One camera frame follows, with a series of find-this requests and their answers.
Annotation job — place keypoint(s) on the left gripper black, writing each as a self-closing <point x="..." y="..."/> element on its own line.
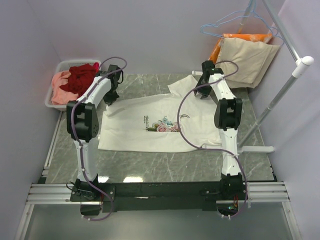
<point x="110" y="100"/>

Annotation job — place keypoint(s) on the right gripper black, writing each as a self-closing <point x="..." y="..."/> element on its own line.
<point x="204" y="93"/>

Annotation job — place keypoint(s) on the white floral print t-shirt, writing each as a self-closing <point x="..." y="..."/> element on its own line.
<point x="175" y="122"/>

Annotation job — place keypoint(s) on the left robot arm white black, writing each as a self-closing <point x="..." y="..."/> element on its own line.
<point x="83" y="126"/>

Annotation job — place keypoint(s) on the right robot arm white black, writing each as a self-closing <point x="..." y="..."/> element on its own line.
<point x="227" y="119"/>

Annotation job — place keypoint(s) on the dark red garment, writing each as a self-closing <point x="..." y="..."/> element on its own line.
<point x="80" y="79"/>

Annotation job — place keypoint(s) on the beige hanging garment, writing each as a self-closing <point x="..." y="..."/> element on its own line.
<point x="245" y="63"/>

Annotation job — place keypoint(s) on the white plastic laundry basket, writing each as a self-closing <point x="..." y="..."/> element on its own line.
<point x="56" y="97"/>

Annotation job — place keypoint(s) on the orange hanging garment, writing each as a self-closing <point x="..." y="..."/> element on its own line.
<point x="265" y="38"/>

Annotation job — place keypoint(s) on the silver white clothes rack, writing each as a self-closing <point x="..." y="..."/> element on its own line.
<point x="286" y="99"/>

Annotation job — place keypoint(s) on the blue wire hanger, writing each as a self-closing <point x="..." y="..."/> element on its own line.
<point x="241" y="15"/>
<point x="275" y="33"/>

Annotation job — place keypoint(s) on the aluminium black mounting rail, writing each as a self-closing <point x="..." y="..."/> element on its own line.
<point x="153" y="196"/>

